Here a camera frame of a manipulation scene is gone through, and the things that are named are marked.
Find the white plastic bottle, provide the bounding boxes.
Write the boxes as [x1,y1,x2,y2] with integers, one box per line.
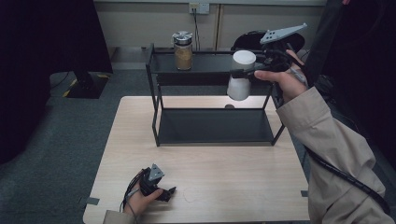
[226,49,258,102]

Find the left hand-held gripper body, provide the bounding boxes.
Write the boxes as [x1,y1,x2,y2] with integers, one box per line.
[138,163,165,197]

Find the person's right hand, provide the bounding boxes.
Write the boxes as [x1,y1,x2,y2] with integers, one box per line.
[253,49,310,105]

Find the black outlet cable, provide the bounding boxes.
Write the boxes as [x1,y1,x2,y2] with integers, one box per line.
[192,7,202,51]

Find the left hand-held gripper cable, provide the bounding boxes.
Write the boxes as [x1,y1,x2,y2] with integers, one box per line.
[119,168,148,224]

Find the black curtain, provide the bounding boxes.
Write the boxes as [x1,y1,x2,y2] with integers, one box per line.
[323,0,396,172]
[0,0,114,166]

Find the black chair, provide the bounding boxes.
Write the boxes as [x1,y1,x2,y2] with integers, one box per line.
[230,30,306,54]

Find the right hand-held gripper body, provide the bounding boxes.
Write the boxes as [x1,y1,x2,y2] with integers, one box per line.
[259,21,309,74]

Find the white wall outlet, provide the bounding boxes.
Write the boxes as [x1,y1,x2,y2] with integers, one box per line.
[188,2,211,16]

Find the person's left hand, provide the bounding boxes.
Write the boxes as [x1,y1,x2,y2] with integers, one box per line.
[123,181,164,217]

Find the right hand-held gripper cable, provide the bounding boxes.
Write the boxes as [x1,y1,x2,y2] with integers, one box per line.
[284,41,392,217]

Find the dark grey slanted panel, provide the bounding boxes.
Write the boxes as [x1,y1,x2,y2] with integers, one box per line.
[300,0,347,88]

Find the black metal two-tier shelf rack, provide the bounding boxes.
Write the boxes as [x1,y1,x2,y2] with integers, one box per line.
[145,42,304,147]

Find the glass jar with silver lid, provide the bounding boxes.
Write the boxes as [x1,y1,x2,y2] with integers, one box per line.
[171,30,194,72]

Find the black stand base striped tape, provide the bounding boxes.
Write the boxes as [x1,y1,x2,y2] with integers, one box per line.
[62,69,111,100]

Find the hand-held gripper cable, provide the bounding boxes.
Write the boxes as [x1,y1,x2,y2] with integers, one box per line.
[119,168,148,224]
[284,41,392,217]

